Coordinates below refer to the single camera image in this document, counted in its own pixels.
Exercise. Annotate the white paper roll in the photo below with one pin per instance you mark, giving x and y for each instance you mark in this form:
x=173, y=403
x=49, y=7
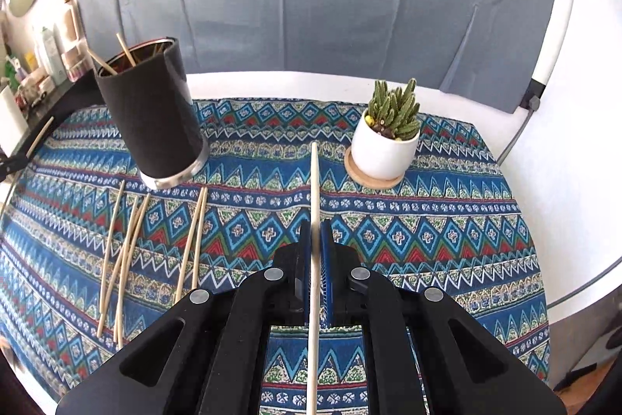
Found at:
x=10, y=116

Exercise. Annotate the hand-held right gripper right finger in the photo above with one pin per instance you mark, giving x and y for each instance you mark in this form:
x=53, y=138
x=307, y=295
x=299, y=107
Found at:
x=326, y=269

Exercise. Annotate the black counter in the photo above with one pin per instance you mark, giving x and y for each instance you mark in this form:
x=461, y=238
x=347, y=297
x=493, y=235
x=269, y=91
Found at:
x=63, y=100

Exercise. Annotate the black clamp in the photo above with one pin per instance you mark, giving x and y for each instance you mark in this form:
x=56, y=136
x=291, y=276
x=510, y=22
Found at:
x=533, y=100

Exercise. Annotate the blue patterned tablecloth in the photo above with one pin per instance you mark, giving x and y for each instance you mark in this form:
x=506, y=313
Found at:
x=437, y=225

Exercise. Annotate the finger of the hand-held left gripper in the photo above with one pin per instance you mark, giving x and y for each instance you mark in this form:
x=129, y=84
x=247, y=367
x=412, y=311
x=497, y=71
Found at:
x=10, y=164

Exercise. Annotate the white ceramic plant pot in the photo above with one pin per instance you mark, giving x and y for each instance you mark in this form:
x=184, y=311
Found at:
x=384, y=157

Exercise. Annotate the wooden chopstick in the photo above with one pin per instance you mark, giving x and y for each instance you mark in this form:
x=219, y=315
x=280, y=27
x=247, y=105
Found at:
x=314, y=191
x=40, y=136
x=131, y=283
x=130, y=245
x=125, y=279
x=111, y=259
x=198, y=240
x=101, y=61
x=125, y=49
x=189, y=242

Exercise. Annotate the round wooden coaster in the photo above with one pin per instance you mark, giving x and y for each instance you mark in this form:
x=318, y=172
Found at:
x=354, y=177

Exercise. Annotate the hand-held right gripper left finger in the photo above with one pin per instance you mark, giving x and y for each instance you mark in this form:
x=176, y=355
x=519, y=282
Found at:
x=303, y=259

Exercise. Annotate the green cactus plant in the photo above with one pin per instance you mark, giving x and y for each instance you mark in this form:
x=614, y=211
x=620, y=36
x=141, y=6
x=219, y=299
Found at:
x=393, y=113

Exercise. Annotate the row of toiletry bottles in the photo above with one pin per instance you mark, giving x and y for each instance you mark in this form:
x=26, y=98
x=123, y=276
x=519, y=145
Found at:
x=51, y=55

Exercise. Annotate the black cylindrical utensil holder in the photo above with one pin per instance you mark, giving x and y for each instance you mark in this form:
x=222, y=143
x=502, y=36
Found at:
x=150, y=123

